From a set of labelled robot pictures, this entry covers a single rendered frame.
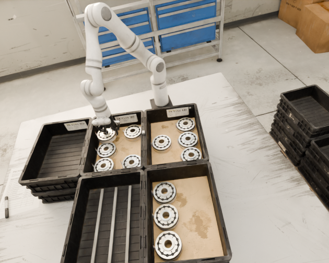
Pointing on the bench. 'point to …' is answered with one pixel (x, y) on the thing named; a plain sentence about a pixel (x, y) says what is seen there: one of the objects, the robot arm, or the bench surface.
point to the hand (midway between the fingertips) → (112, 133)
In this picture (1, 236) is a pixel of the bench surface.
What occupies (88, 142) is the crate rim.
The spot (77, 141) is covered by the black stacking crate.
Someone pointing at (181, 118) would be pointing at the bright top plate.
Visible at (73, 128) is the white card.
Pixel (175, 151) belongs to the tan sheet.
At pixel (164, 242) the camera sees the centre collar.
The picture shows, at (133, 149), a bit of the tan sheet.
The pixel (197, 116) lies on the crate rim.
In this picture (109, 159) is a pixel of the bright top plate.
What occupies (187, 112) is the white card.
